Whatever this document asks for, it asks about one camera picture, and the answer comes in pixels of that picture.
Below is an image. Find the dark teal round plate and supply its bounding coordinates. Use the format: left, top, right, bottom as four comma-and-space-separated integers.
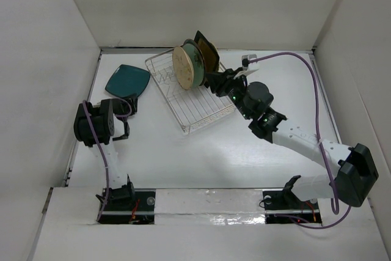
181, 39, 204, 60

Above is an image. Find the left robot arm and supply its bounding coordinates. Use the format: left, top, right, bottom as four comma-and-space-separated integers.
73, 94, 138, 214

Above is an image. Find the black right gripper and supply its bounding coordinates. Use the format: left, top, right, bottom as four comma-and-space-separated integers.
205, 67, 252, 120

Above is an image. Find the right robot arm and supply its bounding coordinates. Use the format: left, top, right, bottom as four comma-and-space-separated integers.
206, 69, 379, 208

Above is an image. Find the teal square plate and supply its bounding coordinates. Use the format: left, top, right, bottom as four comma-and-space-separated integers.
104, 64, 150, 98

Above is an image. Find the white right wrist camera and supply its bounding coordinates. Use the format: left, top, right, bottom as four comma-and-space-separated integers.
234, 54, 260, 79

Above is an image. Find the black and amber square plate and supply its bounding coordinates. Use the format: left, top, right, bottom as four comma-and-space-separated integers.
194, 31, 220, 73

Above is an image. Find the round woven bamboo plate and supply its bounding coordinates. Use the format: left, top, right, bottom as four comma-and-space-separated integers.
211, 45, 220, 62

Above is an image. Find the beige round leaf plate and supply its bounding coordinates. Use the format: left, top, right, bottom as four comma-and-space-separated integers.
172, 46, 194, 90

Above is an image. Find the light green flower plate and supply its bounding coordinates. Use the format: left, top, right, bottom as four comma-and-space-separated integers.
189, 56, 205, 89

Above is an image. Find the wire dish rack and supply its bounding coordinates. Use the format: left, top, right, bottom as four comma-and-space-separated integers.
145, 48, 236, 133

